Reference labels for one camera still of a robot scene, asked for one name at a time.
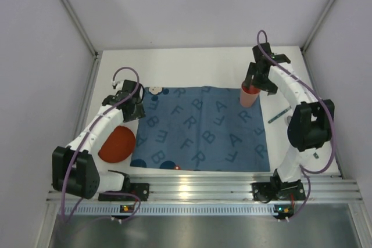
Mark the pink plastic cup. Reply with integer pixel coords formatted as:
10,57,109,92
239,83,260,107

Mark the red plastic plate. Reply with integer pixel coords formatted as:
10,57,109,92
98,126,136,163

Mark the blue letter-print cloth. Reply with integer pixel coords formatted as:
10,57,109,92
130,86,270,172

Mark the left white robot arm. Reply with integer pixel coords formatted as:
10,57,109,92
52,80,145,199

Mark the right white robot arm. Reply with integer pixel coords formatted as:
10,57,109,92
243,42,335,203

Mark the green-handled fork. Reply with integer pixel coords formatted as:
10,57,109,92
268,106,291,124

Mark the right aluminium frame post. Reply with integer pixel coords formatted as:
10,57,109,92
300,0,357,53

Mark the aluminium frame post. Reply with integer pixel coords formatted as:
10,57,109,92
40,0,98,57
300,0,357,53

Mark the left aluminium frame post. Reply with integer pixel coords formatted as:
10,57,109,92
40,0,98,57

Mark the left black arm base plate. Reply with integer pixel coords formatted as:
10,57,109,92
98,183,150,202

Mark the aluminium mounting rail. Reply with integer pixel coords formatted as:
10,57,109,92
46,174,363,202

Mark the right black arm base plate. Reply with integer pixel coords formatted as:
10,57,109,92
252,181,306,203

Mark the perforated cable duct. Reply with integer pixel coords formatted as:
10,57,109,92
65,203,293,216

